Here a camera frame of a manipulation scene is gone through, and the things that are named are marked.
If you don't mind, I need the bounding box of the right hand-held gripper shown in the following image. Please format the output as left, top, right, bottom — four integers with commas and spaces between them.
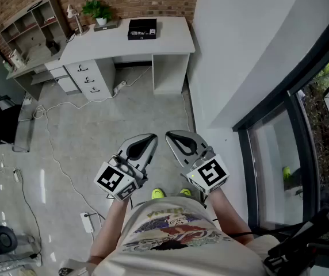
165, 130, 230, 197

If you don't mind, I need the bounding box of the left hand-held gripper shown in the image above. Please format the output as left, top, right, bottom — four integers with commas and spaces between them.
93, 133, 159, 202

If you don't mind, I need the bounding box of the black box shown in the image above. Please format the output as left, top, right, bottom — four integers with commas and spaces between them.
127, 18, 158, 41

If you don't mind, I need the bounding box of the person's left forearm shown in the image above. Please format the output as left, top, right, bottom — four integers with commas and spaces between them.
87, 196, 133, 270

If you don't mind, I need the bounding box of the person's right forearm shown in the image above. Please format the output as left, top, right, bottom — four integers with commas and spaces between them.
204, 187, 254, 246

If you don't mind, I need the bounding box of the person's left yellow shoe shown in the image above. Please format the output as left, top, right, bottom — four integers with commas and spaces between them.
151, 187, 166, 200

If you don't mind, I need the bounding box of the white drawer cabinet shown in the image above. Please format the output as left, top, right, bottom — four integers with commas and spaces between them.
64, 58, 116, 102

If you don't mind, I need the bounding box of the small white drawer unit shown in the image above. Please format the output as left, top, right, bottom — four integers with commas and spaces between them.
44, 59, 82, 96

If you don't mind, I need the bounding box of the white desk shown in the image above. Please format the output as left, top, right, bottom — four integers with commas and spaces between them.
58, 16, 196, 102

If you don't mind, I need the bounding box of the white printed t-shirt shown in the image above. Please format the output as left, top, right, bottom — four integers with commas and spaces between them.
58, 196, 271, 276

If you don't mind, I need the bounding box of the silver desk lamp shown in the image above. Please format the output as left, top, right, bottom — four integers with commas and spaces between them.
66, 4, 90, 37

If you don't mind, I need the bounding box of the grey side desk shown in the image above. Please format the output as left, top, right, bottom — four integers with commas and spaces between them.
6, 43, 67, 101

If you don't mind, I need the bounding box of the black desk organizer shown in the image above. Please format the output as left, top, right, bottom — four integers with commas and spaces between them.
45, 40, 61, 56

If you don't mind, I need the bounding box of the green potted plant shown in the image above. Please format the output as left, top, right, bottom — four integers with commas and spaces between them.
81, 0, 113, 26

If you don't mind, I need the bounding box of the grey shelf unit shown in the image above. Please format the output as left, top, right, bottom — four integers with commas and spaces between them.
0, 0, 70, 66

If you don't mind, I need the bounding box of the white floor cable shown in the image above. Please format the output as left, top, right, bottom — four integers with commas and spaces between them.
33, 105, 106, 221

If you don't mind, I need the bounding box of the thick black cable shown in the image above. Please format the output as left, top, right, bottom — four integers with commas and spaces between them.
213, 217, 315, 239

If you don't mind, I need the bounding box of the black window frame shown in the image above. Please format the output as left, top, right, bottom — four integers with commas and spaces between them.
232, 18, 329, 232

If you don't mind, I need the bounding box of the black shoulder strap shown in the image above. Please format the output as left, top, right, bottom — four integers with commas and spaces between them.
263, 200, 329, 276

